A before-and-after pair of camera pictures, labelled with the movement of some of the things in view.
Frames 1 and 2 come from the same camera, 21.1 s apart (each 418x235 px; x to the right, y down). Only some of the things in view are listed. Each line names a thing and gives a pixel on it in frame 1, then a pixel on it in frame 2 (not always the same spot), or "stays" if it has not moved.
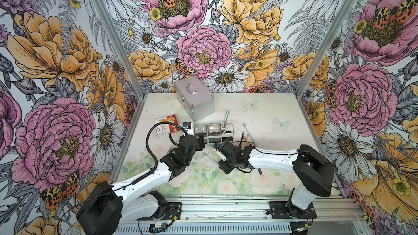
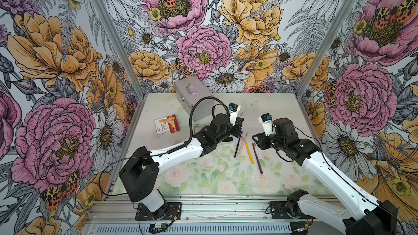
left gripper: [200, 144] -> [238, 127]
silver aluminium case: [194, 98] stays
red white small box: [164, 129] stays
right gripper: [222, 166] -> [262, 140]
